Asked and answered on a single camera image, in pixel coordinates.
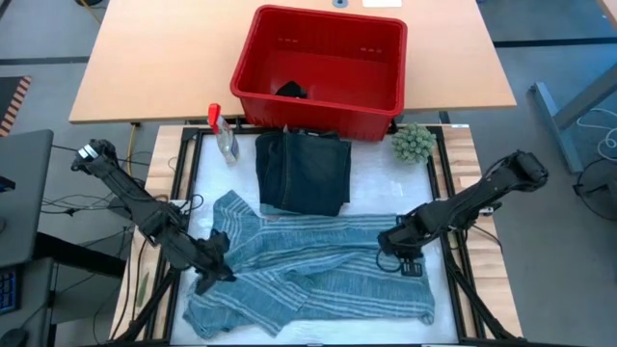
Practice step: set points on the green slim strip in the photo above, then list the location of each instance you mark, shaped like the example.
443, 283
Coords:
142, 289

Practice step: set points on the grey round table grommet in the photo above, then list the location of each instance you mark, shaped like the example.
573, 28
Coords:
340, 2

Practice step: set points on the beige wooden table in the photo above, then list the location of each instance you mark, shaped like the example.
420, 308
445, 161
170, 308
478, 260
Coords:
169, 58

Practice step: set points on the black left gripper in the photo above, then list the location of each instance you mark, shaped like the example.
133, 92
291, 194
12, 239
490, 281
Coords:
209, 255

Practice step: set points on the green artificial potted plant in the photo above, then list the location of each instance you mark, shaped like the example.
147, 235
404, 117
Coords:
413, 143

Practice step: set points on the grey metal table leg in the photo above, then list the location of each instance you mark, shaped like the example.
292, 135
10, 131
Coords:
559, 120

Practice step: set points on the grey striped garment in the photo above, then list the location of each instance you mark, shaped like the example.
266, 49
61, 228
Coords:
308, 270

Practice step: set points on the clear spray bottle red trigger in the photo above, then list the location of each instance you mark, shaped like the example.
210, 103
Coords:
226, 140

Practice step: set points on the black round floor stand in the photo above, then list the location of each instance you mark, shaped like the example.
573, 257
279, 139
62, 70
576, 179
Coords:
598, 190

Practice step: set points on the red plastic laundry bin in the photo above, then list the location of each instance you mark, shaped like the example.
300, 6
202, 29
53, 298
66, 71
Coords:
337, 77

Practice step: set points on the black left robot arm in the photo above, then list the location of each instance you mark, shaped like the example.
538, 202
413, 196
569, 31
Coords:
125, 193

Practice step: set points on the dark computer keyboard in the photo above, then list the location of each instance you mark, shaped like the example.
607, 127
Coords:
7, 289

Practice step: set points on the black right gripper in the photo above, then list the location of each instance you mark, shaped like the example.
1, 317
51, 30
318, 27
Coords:
402, 238

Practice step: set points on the black aluminium rig frame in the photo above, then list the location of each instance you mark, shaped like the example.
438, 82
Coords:
450, 299

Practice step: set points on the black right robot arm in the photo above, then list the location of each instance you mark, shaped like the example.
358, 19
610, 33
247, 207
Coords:
482, 193

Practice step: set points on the small black garment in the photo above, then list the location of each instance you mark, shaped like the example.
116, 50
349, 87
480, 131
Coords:
291, 90

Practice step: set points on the hazard striped floor mat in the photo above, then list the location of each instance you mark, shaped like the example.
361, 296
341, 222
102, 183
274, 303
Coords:
14, 103

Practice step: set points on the white paper sheet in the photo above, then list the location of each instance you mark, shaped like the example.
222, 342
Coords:
382, 3

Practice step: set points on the black pants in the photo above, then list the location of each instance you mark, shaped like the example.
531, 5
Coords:
303, 173

